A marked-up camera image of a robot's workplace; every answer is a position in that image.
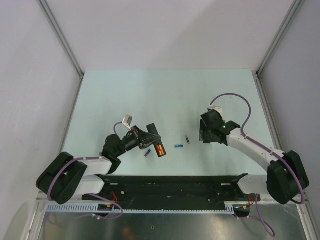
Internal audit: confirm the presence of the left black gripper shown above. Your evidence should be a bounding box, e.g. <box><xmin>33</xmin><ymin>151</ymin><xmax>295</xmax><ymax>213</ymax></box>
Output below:
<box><xmin>114</xmin><ymin>125</ymin><xmax>161</xmax><ymax>157</ymax></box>

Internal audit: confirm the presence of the red yellow battery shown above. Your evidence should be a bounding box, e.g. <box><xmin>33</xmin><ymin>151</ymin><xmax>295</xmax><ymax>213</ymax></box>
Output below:
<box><xmin>157</xmin><ymin>144</ymin><xmax>164</xmax><ymax>156</ymax></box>

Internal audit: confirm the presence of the black remote control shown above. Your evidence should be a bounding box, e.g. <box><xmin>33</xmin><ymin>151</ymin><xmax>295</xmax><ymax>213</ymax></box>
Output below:
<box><xmin>146</xmin><ymin>123</ymin><xmax>167</xmax><ymax>158</ymax></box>

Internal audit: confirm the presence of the orange battery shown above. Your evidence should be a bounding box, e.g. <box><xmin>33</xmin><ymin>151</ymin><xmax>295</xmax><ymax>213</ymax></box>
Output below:
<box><xmin>160</xmin><ymin>144</ymin><xmax>166</xmax><ymax>156</ymax></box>

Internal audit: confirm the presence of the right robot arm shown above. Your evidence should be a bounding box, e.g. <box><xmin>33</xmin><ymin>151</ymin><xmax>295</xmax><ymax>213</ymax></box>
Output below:
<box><xmin>199</xmin><ymin>109</ymin><xmax>310</xmax><ymax>205</ymax></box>

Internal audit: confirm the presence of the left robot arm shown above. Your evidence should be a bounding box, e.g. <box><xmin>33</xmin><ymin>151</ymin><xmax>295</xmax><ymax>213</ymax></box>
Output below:
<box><xmin>35</xmin><ymin>123</ymin><xmax>166</xmax><ymax>205</ymax></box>

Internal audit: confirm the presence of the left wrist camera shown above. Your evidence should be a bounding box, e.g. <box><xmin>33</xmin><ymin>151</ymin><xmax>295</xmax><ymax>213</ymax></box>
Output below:
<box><xmin>122</xmin><ymin>114</ymin><xmax>133</xmax><ymax>131</ymax></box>

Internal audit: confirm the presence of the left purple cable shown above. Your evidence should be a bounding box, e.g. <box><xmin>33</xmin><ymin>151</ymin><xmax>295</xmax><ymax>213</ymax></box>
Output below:
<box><xmin>47</xmin><ymin>119</ymin><xmax>125</xmax><ymax>226</ymax></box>

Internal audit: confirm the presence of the purple cable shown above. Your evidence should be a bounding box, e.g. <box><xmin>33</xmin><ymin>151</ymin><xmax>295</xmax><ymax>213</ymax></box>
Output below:
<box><xmin>47</xmin><ymin>119</ymin><xmax>125</xmax><ymax>226</ymax></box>
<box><xmin>209</xmin><ymin>93</ymin><xmax>307</xmax><ymax>238</ymax></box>

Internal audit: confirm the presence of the grey cable duct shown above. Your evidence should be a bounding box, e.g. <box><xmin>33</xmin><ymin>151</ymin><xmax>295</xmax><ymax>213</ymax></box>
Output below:
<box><xmin>46</xmin><ymin>201</ymin><xmax>237</xmax><ymax>215</ymax></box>

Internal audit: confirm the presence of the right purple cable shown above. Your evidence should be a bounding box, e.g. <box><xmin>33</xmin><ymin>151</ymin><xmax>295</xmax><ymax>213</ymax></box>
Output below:
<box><xmin>209</xmin><ymin>93</ymin><xmax>307</xmax><ymax>238</ymax></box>

